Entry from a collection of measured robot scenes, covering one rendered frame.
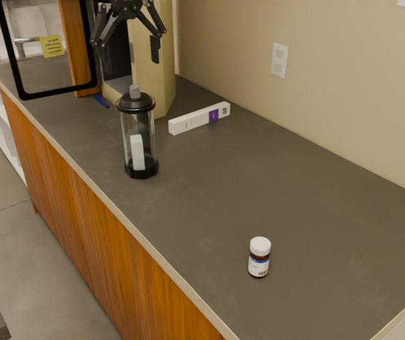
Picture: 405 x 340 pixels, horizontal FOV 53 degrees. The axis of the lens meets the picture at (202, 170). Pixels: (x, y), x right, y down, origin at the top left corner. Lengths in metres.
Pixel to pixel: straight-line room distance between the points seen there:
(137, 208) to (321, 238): 0.48
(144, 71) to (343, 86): 0.66
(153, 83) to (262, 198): 0.62
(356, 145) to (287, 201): 0.35
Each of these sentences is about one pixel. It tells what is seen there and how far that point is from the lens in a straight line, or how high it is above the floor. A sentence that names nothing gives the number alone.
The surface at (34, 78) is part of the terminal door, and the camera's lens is 1.70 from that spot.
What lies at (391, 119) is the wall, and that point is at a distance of 1.29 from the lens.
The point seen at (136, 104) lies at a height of 1.17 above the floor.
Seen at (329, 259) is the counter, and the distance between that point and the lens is 1.00.
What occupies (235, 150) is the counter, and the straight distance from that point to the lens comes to 1.35.
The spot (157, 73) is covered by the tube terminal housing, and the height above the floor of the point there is 1.11.
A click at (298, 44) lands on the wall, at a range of 1.44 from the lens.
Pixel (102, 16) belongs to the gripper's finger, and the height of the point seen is 1.40.
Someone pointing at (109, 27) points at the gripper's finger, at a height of 1.37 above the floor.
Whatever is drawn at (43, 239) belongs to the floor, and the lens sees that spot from 2.56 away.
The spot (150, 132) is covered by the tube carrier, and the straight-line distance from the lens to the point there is 1.16.
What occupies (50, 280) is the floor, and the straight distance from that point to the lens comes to 2.31.
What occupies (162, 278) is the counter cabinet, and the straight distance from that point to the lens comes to 1.11.
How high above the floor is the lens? 1.62
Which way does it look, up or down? 33 degrees down
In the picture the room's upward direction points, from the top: straight up
